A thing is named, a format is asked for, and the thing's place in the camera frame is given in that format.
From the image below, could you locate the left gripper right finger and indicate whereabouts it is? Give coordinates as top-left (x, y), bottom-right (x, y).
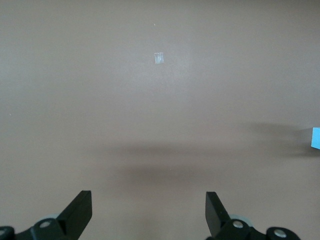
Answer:
top-left (204, 191), bottom-right (300, 240)

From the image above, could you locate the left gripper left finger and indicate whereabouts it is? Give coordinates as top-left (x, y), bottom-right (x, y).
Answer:
top-left (0, 190), bottom-right (93, 240)

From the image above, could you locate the light blue foam block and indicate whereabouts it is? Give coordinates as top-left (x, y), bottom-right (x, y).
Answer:
top-left (310, 127), bottom-right (320, 150)

